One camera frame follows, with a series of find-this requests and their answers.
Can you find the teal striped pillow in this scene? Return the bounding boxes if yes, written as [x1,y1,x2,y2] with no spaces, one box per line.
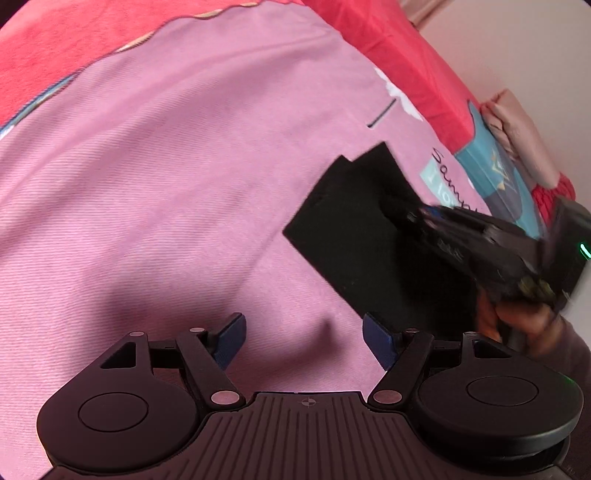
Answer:
[418,102,546,238]

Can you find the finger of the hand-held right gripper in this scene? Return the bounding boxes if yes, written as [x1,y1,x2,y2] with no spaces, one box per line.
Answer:
[383,196,492,261]

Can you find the red quilt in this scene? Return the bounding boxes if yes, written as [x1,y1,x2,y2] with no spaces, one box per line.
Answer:
[0,0,483,155]

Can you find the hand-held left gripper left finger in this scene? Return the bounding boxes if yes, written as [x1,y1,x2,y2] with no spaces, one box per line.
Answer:
[98,312,246,409]

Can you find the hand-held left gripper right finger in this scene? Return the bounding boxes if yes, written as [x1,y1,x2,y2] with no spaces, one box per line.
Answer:
[362,312,519,409]

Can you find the black pants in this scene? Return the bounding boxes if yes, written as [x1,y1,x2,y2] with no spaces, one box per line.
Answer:
[283,142,485,344]

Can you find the red knitted cloth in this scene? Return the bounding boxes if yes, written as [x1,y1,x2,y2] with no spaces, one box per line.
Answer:
[530,172,576,228]

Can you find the person's right hand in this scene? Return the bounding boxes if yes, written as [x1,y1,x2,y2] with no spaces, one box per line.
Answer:
[475,293,568,360]

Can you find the pink printed blanket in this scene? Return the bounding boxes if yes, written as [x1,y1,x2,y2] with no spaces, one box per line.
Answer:
[0,14,490,467]

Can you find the beige folded cloth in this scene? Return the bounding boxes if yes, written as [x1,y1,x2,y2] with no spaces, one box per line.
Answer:
[480,89,560,188]

